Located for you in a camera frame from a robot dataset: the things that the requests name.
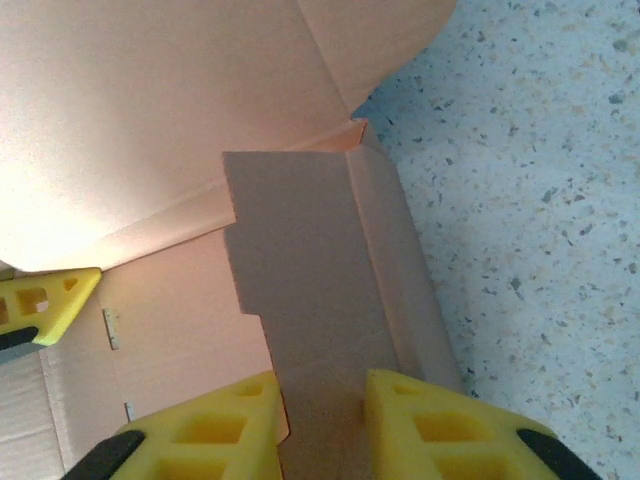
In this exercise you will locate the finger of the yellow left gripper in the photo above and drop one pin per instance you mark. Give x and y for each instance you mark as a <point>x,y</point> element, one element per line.
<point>55,300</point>

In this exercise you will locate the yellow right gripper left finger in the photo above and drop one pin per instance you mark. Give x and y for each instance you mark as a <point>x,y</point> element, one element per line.
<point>200,440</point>

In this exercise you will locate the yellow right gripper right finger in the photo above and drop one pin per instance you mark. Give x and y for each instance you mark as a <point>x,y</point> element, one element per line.
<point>450,450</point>

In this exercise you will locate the brown cardboard paper box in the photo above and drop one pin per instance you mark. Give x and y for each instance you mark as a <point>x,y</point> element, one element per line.
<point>300,250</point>

